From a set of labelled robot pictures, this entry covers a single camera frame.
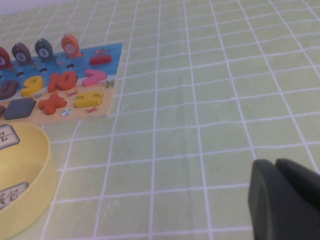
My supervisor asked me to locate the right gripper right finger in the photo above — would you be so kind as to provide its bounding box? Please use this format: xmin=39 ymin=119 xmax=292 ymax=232
xmin=274 ymin=157 xmax=320 ymax=209

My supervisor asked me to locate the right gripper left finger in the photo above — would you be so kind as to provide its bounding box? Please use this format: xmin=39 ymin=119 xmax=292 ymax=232
xmin=247 ymin=158 xmax=320 ymax=240

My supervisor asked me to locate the yellow equals sign piece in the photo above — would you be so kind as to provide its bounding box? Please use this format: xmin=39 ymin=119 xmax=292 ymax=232
xmin=74 ymin=90 xmax=104 ymax=109

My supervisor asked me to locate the pink greater-than sign piece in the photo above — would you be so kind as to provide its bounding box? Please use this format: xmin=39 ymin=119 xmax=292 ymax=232
xmin=82 ymin=69 xmax=107 ymax=87

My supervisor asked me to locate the blue beach puzzle board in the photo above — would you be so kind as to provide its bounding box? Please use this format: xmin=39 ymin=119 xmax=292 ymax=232
xmin=0 ymin=42 xmax=123 ymax=126

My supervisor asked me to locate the red minus sign piece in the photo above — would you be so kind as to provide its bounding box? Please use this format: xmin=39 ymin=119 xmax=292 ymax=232
xmin=89 ymin=54 xmax=112 ymax=66

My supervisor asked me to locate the orange plus sign piece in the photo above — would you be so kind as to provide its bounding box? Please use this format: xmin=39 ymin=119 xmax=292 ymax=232
xmin=37 ymin=93 xmax=67 ymax=115

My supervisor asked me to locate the yellow labelled bowl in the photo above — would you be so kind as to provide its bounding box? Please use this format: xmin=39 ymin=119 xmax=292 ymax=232
xmin=0 ymin=122 xmax=59 ymax=239

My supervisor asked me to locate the orange number 10 piece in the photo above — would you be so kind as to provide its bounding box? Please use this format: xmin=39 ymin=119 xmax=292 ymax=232
xmin=47 ymin=70 xmax=78 ymax=93

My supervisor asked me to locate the yellow digit 9 piece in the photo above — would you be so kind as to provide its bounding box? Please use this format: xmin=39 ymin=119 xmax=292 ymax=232
xmin=20 ymin=75 xmax=45 ymax=97

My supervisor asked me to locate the dark blue square piece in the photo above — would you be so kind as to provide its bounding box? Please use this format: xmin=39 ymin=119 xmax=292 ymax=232
xmin=3 ymin=97 xmax=37 ymax=121

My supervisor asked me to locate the green checked tablecloth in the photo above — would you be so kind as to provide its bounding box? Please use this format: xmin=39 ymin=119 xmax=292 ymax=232
xmin=0 ymin=0 xmax=320 ymax=240

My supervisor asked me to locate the orange fish number 10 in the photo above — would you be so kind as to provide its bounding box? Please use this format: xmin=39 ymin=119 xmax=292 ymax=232
xmin=61 ymin=33 xmax=83 ymax=60

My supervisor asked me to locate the dark blue fish number 9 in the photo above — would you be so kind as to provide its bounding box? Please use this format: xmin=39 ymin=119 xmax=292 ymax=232
xmin=34 ymin=38 xmax=57 ymax=63

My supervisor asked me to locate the brown fish number 8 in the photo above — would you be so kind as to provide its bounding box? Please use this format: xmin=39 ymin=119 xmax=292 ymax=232
xmin=11 ymin=42 xmax=35 ymax=67

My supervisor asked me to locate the red fish number 7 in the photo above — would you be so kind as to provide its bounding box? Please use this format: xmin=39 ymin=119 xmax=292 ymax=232
xmin=0 ymin=46 xmax=14 ymax=70

